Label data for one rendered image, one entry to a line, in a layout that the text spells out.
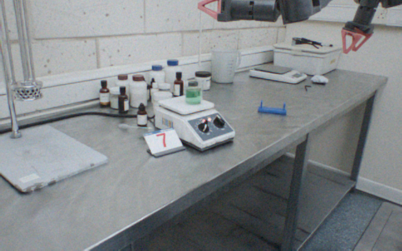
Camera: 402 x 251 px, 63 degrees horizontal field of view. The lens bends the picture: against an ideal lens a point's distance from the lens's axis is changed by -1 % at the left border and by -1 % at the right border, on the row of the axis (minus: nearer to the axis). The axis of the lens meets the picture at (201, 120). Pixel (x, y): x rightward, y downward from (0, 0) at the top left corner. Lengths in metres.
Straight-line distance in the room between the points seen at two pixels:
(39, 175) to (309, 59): 1.52
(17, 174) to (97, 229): 0.26
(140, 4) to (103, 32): 0.20
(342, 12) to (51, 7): 1.60
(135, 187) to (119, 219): 0.11
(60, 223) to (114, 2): 0.88
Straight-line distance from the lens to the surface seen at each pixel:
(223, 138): 0.89
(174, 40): 1.52
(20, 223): 0.65
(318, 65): 1.92
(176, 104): 0.93
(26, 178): 0.77
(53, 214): 0.66
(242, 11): 0.82
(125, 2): 1.34
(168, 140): 0.87
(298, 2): 0.78
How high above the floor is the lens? 1.11
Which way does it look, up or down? 20 degrees down
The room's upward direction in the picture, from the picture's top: 3 degrees clockwise
